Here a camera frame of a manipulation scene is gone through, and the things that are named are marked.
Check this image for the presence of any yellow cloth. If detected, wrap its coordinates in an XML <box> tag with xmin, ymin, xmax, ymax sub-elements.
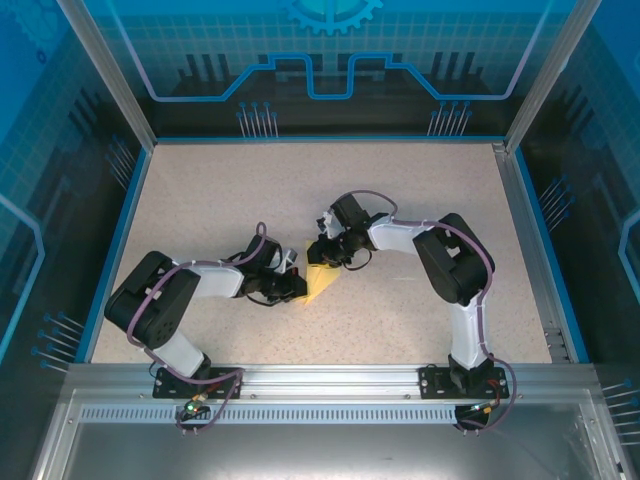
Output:
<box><xmin>301</xmin><ymin>238</ymin><xmax>344</xmax><ymax>305</ymax></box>

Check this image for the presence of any grey metal sheet tray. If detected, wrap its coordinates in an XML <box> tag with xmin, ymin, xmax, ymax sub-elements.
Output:
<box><xmin>29</xmin><ymin>389</ymin><xmax>640</xmax><ymax>480</ymax></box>

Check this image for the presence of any blue table edge strip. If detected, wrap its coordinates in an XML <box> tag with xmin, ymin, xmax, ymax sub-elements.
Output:
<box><xmin>81</xmin><ymin>146</ymin><xmax>154</xmax><ymax>365</ymax></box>
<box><xmin>514</xmin><ymin>148</ymin><xmax>592</xmax><ymax>365</ymax></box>

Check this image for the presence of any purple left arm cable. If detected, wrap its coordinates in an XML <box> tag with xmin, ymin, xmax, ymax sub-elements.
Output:
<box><xmin>124</xmin><ymin>222</ymin><xmax>269</xmax><ymax>435</ymax></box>

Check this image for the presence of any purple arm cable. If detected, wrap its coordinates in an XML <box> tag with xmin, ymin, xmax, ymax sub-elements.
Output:
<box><xmin>124</xmin><ymin>222</ymin><xmax>269</xmax><ymax>435</ymax></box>
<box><xmin>332</xmin><ymin>189</ymin><xmax>516</xmax><ymax>434</ymax></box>

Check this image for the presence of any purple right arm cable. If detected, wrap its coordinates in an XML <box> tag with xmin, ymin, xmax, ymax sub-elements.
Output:
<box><xmin>332</xmin><ymin>189</ymin><xmax>516</xmax><ymax>434</ymax></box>

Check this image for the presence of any aluminium front rail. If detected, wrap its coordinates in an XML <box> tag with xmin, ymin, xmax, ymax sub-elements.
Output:
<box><xmin>64</xmin><ymin>363</ymin><xmax>599</xmax><ymax>401</ymax></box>

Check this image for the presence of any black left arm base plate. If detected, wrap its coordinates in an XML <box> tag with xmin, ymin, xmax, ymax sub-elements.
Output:
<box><xmin>152</xmin><ymin>366</ymin><xmax>245</xmax><ymax>401</ymax></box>

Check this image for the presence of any slotted metal cable duct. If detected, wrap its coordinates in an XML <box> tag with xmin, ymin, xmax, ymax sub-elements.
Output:
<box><xmin>77</xmin><ymin>405</ymin><xmax>591</xmax><ymax>425</ymax></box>

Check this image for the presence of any blue printed enclosure panel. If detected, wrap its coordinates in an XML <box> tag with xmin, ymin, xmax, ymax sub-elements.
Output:
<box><xmin>82</xmin><ymin>0</ymin><xmax>571</xmax><ymax>139</ymax></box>

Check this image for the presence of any aluminium side rail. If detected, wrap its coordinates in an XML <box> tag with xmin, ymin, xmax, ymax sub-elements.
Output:
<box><xmin>492</xmin><ymin>141</ymin><xmax>574</xmax><ymax>365</ymax></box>

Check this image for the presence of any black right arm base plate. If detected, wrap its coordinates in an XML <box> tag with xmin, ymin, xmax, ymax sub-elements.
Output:
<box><xmin>418</xmin><ymin>365</ymin><xmax>507</xmax><ymax>401</ymax></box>

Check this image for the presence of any aluminium frame post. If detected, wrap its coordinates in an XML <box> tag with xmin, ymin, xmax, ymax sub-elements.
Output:
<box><xmin>503</xmin><ymin>0</ymin><xmax>604</xmax><ymax>151</ymax></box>
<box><xmin>55</xmin><ymin>0</ymin><xmax>157</xmax><ymax>150</ymax></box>

